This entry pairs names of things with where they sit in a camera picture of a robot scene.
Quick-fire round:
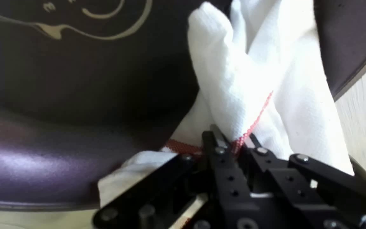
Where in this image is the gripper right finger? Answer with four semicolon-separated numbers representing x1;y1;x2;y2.
238;134;366;229

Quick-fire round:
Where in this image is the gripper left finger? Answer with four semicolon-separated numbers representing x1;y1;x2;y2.
92;124;260;229

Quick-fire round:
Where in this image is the white cloth with red stripe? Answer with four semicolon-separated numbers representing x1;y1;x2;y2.
98;0;355;207

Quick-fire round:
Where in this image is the dark purple frying pan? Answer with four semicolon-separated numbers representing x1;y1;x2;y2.
0;0;366;212

